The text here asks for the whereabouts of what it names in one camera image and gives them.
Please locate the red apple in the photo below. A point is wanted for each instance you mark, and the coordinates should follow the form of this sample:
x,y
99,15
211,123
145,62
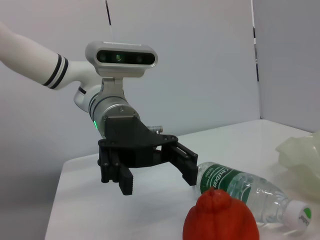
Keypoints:
x,y
220,220

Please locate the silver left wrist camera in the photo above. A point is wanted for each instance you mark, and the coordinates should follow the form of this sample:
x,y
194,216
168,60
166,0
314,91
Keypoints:
x,y
120,58

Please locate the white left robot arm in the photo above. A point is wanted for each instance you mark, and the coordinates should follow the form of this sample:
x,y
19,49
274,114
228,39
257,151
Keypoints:
x,y
30,60

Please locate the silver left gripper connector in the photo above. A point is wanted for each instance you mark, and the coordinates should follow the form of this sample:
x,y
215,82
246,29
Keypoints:
x,y
155,129

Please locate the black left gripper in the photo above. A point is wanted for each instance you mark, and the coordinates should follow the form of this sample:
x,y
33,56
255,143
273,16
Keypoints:
x,y
130,140

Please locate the pale green wavy fruit plate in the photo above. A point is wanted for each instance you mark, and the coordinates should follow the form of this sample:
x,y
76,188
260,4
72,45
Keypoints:
x,y
300,155

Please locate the clear green-label water bottle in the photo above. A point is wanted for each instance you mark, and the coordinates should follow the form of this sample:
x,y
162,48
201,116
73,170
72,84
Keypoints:
x,y
250,187

